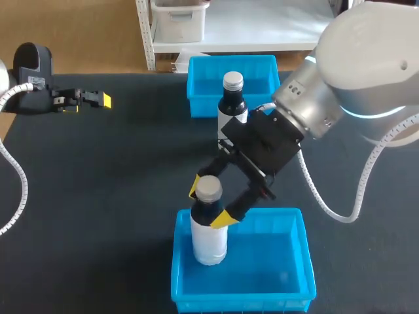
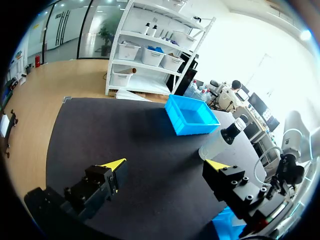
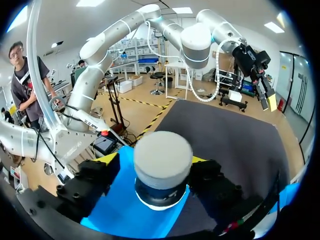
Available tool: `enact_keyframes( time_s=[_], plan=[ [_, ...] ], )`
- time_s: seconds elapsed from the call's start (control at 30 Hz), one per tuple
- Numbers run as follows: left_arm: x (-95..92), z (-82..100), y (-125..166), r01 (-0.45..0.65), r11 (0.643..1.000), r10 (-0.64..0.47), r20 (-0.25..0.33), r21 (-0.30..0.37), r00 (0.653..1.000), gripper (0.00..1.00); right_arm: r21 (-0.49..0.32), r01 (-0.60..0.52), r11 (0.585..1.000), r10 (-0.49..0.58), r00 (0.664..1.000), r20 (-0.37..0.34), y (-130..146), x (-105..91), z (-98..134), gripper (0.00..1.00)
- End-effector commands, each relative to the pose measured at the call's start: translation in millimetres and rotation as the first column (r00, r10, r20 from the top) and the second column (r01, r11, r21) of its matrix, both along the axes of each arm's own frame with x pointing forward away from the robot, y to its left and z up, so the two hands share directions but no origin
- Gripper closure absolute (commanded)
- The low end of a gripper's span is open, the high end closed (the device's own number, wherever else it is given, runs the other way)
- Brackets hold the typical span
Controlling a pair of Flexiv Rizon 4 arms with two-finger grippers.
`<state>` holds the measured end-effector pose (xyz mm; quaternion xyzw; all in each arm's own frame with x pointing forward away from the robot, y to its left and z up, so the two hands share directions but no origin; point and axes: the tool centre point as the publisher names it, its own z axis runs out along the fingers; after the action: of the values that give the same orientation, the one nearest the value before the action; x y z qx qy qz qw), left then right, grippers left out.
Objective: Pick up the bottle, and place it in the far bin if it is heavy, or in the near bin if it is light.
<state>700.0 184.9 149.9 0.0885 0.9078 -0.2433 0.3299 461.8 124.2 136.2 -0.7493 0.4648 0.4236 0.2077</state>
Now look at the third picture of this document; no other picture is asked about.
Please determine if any white bottle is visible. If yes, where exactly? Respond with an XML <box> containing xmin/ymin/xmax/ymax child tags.
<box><xmin>133</xmin><ymin>131</ymin><xmax>194</xmax><ymax>212</ymax></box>

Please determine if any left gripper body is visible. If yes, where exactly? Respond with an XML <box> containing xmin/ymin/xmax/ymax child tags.
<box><xmin>231</xmin><ymin>43</ymin><xmax>272</xmax><ymax>84</ymax></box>

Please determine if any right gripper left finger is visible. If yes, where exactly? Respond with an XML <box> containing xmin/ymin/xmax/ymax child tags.
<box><xmin>56</xmin><ymin>151</ymin><xmax>121</xmax><ymax>223</ymax></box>

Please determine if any blue plastic bin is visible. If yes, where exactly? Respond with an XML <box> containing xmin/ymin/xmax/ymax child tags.
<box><xmin>79</xmin><ymin>146</ymin><xmax>191</xmax><ymax>240</ymax></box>
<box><xmin>254</xmin><ymin>182</ymin><xmax>301</xmax><ymax>238</ymax></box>

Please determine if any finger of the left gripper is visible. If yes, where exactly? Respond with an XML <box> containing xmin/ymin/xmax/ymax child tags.
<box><xmin>259</xmin><ymin>74</ymin><xmax>278</xmax><ymax>113</ymax></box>
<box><xmin>252</xmin><ymin>79</ymin><xmax>270</xmax><ymax>111</ymax></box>

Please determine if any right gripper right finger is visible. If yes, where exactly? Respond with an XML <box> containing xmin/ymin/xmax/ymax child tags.
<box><xmin>186</xmin><ymin>155</ymin><xmax>245</xmax><ymax>226</ymax></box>

